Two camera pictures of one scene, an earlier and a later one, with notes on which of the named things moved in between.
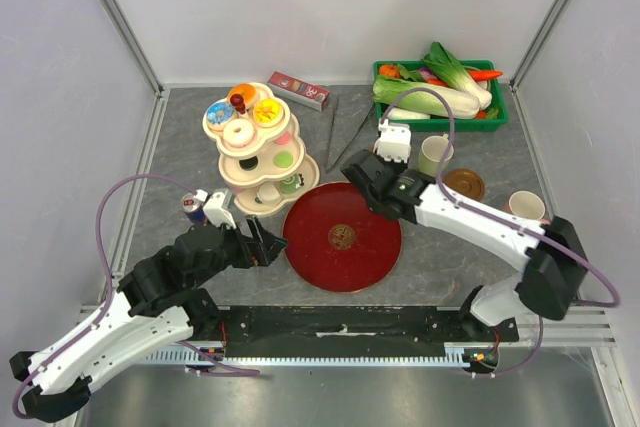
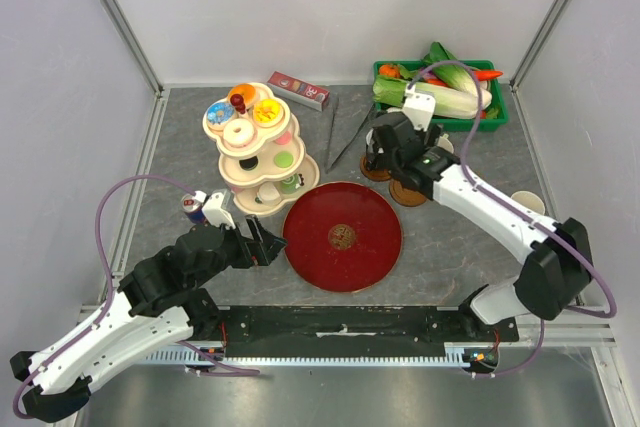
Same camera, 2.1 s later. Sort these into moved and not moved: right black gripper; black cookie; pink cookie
Moved: right black gripper
Not moved: pink cookie; black cookie
